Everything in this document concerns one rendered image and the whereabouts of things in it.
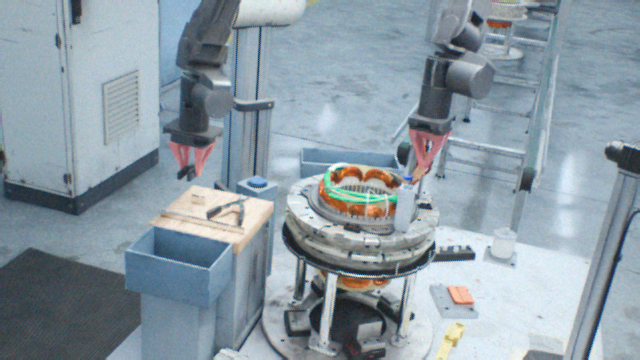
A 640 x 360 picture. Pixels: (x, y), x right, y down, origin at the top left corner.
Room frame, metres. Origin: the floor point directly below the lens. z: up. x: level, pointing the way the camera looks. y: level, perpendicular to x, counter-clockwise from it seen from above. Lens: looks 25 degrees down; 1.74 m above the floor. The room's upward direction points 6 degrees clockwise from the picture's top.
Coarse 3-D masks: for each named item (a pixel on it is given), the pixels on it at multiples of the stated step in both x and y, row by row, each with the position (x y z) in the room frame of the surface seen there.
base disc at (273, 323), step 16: (288, 288) 1.43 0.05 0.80; (384, 288) 1.48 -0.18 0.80; (272, 304) 1.36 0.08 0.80; (304, 304) 1.37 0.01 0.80; (368, 304) 1.41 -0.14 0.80; (416, 304) 1.42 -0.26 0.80; (272, 320) 1.30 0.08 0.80; (416, 320) 1.36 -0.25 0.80; (272, 336) 1.24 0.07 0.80; (384, 336) 1.28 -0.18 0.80; (416, 336) 1.30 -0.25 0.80; (432, 336) 1.30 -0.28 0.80; (288, 352) 1.19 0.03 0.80; (304, 352) 1.20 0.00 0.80; (320, 352) 1.20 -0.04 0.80; (400, 352) 1.23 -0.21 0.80; (416, 352) 1.24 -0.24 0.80
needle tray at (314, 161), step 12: (300, 156) 1.66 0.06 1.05; (312, 156) 1.70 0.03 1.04; (324, 156) 1.70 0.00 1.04; (336, 156) 1.70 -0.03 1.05; (348, 156) 1.70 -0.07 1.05; (360, 156) 1.71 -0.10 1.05; (372, 156) 1.71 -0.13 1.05; (384, 156) 1.71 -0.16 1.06; (396, 156) 1.70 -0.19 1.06; (300, 168) 1.60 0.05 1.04; (312, 168) 1.59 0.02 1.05; (324, 168) 1.59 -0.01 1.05; (384, 168) 1.61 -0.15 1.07; (396, 168) 1.65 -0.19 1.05
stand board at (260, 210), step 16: (192, 192) 1.36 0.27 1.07; (208, 192) 1.37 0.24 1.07; (224, 192) 1.38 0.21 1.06; (176, 208) 1.28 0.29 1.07; (192, 208) 1.29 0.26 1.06; (208, 208) 1.30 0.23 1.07; (256, 208) 1.32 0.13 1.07; (272, 208) 1.35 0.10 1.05; (160, 224) 1.21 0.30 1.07; (176, 224) 1.22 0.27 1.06; (192, 224) 1.22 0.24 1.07; (256, 224) 1.25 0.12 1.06; (224, 240) 1.17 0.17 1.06; (240, 240) 1.18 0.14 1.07
